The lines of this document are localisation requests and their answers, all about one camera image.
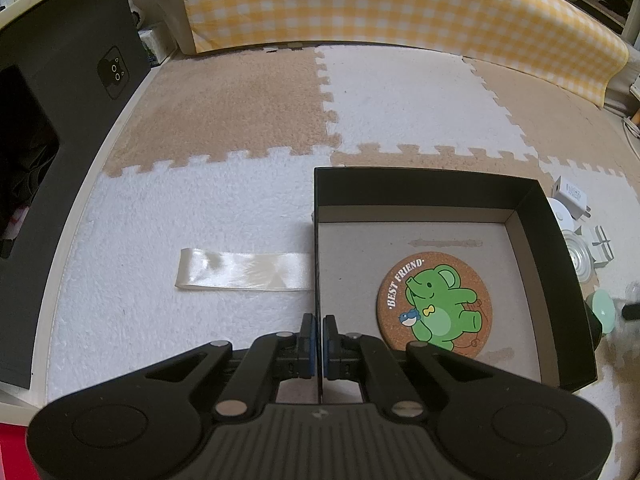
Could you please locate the pale grey watch tool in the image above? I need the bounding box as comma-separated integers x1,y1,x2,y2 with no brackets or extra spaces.
575,223,614,267

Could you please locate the black cabinet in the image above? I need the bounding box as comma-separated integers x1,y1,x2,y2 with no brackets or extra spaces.
0,0,152,392

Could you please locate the tissue box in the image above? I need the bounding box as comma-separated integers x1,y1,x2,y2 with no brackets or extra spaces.
138,24,167,67

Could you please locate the black cardboard box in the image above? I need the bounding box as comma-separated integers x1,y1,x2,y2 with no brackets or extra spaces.
313,166,601,406

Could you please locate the white plug charger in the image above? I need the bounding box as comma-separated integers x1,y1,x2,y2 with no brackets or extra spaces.
552,177,594,222

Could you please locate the round cork elephant coaster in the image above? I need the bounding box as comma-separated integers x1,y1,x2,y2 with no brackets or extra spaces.
377,251,493,359

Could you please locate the foam puzzle floor mat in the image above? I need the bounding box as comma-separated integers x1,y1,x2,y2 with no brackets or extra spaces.
47,44,640,431

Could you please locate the white satin ribbon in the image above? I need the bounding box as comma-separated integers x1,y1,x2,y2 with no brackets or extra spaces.
173,247,315,292

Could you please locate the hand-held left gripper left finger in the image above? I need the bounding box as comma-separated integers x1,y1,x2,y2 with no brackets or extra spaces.
142,312,317,419

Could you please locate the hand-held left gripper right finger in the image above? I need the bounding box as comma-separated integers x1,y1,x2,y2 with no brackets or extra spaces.
322,313,501,419

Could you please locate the pale green round lid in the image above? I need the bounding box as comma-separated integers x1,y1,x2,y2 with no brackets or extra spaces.
584,289,618,337

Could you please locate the white round tape measure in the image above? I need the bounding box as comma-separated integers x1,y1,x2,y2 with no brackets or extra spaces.
547,197,577,234

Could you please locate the yellow checked cloth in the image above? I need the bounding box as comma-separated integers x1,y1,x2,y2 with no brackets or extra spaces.
180,0,630,109

